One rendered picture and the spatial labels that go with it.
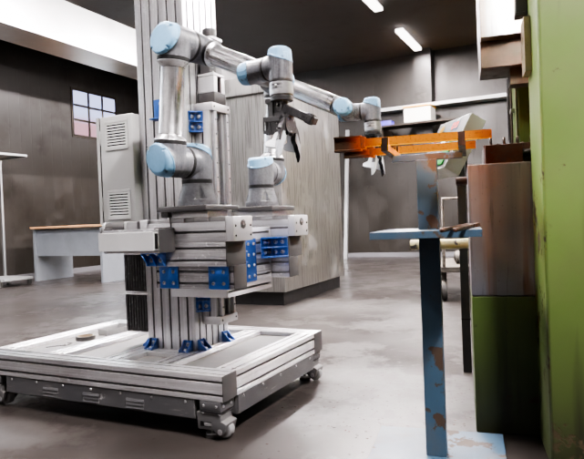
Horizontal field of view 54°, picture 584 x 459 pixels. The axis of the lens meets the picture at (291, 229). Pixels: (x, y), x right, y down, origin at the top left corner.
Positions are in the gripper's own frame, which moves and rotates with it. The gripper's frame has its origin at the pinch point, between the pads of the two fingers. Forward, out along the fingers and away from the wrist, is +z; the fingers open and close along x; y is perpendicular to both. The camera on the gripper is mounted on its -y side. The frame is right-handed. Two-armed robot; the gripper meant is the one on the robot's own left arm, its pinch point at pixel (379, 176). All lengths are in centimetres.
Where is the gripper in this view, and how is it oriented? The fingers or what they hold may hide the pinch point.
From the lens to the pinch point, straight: 262.9
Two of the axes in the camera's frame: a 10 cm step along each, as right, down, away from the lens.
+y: -8.9, 0.3, 4.5
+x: -4.5, 0.3, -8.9
